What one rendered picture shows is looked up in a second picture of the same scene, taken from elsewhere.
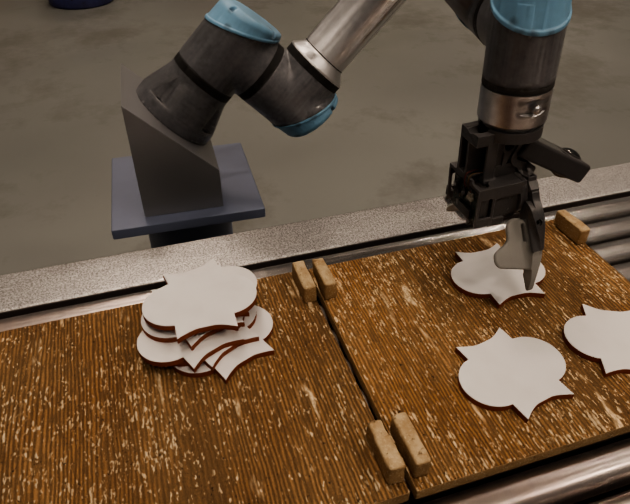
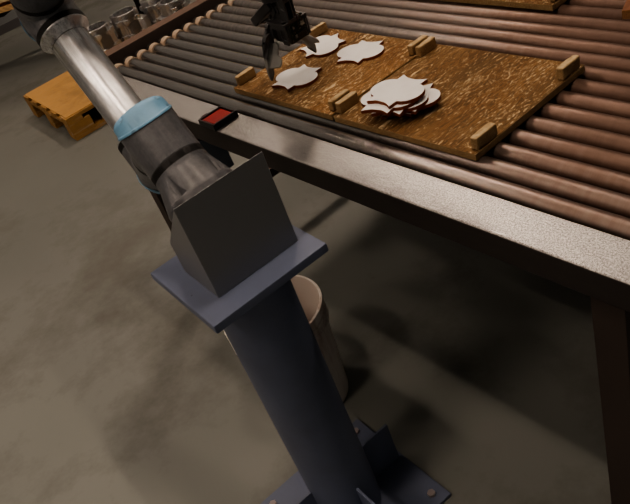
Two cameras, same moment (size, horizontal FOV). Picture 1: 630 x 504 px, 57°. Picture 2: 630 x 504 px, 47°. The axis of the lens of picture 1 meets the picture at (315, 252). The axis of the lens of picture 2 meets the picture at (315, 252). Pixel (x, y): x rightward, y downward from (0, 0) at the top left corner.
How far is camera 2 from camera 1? 181 cm
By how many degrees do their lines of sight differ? 76
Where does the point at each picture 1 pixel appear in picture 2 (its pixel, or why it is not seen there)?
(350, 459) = (434, 55)
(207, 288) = (387, 92)
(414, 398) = (392, 60)
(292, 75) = not seen: hidden behind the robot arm
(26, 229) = not seen: outside the picture
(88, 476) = (502, 82)
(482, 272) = (300, 78)
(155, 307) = (414, 93)
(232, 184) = not seen: hidden behind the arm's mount
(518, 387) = (368, 46)
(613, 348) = (329, 43)
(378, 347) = (371, 76)
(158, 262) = (359, 167)
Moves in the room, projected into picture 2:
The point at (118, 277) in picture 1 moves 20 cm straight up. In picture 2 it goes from (384, 169) to (358, 79)
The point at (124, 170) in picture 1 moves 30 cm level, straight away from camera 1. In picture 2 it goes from (233, 301) to (100, 412)
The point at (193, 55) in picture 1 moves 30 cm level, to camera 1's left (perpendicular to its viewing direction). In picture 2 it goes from (187, 136) to (233, 204)
